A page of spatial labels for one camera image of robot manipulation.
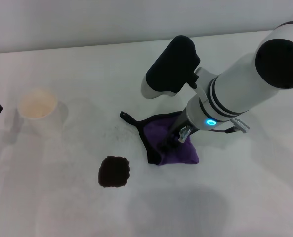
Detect purple rag with black trim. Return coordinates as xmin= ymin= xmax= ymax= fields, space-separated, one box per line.
xmin=120 ymin=111 xmax=200 ymax=166

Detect white paper cup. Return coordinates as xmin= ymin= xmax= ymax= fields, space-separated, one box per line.
xmin=17 ymin=86 xmax=68 ymax=136

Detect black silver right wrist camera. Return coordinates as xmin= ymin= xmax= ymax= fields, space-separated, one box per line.
xmin=140 ymin=35 xmax=201 ymax=100

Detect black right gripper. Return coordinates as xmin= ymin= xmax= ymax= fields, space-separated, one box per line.
xmin=161 ymin=112 xmax=194 ymax=152

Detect black water stain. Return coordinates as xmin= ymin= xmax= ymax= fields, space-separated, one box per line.
xmin=98 ymin=155 xmax=131 ymax=188

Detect thin black cable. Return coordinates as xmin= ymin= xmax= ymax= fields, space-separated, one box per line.
xmin=209 ymin=127 xmax=236 ymax=134

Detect clear network plug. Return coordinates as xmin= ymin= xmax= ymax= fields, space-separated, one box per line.
xmin=178 ymin=125 xmax=193 ymax=143

